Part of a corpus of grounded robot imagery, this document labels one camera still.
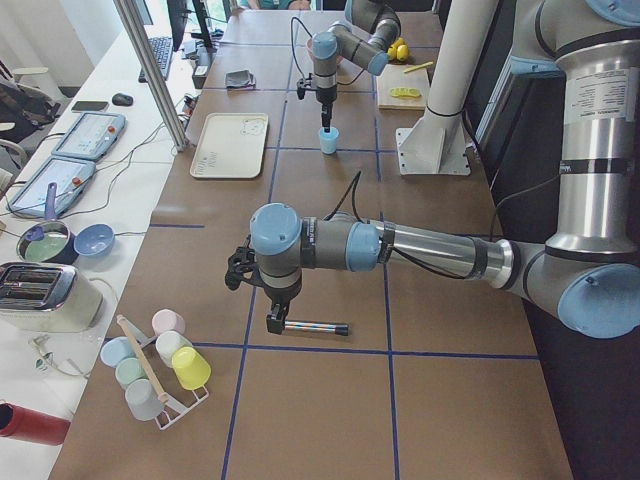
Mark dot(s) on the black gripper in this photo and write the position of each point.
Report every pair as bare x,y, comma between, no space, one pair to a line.
281,296
325,95

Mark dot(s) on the light blue plastic cup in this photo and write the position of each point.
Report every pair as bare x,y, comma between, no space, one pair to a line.
328,139

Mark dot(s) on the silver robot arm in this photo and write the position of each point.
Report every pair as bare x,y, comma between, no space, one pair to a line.
581,274
370,29

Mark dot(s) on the pink bowl of ice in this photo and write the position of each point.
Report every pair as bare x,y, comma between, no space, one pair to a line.
309,49

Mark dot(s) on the yellow cup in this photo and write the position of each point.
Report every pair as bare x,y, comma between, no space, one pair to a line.
191,368

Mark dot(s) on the white cup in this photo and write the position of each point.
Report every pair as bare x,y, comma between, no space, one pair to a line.
168,343

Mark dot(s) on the pink cup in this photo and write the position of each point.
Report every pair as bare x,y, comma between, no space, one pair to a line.
167,320

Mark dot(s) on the white cup rack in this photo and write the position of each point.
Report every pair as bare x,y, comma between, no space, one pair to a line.
176,406

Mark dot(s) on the grey cup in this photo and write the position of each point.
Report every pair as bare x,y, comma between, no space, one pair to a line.
142,400

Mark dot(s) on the green cup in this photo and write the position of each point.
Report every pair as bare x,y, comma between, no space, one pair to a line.
129,370

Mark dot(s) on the light blue rack cup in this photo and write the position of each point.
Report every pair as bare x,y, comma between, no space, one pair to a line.
116,350

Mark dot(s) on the steel muddler black tip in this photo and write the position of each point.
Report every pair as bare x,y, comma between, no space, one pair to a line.
340,329

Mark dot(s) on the yellow lemon slices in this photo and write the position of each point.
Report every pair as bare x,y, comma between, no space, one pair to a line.
405,92

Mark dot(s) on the wooden cutting board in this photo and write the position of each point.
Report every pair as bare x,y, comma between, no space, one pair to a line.
393,76

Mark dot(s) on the grey folded cloth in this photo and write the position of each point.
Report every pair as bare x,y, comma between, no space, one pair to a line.
241,79

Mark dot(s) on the cream bear tray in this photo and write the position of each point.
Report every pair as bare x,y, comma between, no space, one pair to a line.
231,146

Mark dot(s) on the yellow plastic knife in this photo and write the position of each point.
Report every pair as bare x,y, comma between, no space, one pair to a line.
417,67

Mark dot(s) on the black keyboard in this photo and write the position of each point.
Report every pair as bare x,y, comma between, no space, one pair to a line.
162,49

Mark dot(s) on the blue bowl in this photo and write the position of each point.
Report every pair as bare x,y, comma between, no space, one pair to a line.
95,241

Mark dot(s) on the computer mouse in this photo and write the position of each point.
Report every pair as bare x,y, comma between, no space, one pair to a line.
122,100

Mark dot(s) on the upper teach pendant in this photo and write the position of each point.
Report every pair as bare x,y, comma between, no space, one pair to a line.
91,136

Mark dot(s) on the teach pendant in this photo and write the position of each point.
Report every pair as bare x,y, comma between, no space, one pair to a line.
91,136
71,176

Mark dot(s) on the blue saucepan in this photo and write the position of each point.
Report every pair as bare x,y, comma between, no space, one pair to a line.
50,241

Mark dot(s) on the cream toaster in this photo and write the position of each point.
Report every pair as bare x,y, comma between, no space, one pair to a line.
52,298

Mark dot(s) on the black smartphone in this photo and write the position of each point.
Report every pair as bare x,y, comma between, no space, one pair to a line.
89,106

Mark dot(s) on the lower teach pendant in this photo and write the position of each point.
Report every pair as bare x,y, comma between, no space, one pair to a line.
71,176

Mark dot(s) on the red bottle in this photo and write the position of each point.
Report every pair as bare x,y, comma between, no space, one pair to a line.
29,425

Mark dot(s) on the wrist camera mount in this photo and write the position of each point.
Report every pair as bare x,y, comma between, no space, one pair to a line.
242,267
304,85

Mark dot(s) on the aluminium frame post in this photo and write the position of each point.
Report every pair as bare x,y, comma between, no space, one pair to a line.
134,28

